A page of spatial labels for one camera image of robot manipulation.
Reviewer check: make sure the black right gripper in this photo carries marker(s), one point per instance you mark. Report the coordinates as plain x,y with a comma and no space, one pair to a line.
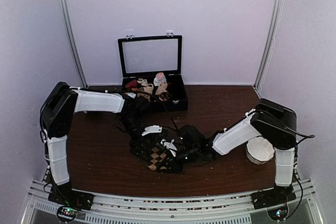
180,165

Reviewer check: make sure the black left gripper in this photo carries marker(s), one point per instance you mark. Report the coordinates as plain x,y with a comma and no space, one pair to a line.
135,150

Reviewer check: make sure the brown tan argyle sock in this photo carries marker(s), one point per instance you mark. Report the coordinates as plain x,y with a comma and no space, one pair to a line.
162,161
165,96

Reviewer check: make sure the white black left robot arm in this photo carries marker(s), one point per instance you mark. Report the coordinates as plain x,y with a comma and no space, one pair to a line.
56,120

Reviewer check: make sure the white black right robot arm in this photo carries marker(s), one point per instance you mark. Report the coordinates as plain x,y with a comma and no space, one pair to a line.
269,121

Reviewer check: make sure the tan rolled sock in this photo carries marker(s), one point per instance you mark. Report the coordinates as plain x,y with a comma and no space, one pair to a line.
141,93

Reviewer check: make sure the cream rolled sock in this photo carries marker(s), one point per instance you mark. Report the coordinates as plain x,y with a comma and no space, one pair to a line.
145,86

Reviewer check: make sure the beige rolled sock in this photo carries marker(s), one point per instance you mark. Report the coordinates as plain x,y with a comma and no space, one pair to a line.
161,88

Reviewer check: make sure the dark red rolled sock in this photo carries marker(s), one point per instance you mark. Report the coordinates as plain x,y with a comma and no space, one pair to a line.
131,85

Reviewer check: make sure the white scalloped bowl right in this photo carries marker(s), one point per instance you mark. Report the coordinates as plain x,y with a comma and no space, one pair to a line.
259,150

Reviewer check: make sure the pink teal white rolled sock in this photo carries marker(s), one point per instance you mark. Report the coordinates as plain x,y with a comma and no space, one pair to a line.
159,79

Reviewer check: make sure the black box with glass lid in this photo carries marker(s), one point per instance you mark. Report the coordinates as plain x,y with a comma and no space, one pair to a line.
145,57

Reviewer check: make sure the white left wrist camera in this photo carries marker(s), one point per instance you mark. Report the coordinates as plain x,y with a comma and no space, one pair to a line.
152,129

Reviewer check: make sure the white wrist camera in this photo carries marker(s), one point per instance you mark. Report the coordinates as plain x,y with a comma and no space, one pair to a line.
152,129
169,145

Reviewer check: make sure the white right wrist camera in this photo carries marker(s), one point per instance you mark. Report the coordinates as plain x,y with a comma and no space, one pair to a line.
169,145

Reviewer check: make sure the aluminium left corner post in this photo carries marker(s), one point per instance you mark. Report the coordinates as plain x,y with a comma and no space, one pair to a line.
72,43

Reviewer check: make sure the aluminium corner post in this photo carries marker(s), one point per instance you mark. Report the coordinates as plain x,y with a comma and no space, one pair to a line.
72,43
269,45

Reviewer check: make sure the aluminium front rail frame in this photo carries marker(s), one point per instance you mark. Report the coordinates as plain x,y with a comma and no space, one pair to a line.
230,208

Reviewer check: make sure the aluminium right corner post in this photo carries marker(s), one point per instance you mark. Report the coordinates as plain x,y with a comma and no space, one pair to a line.
269,45

